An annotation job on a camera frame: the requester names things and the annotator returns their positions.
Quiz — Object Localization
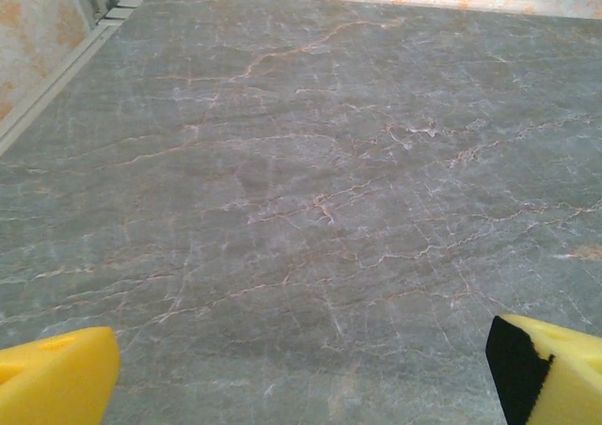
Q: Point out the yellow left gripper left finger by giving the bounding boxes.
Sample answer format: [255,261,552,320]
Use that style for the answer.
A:
[0,326,121,425]

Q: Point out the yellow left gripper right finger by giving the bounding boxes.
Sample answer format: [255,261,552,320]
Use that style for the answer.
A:
[485,315,602,425]

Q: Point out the aluminium table side rail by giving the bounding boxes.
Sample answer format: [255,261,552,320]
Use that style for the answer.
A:
[0,4,142,156]

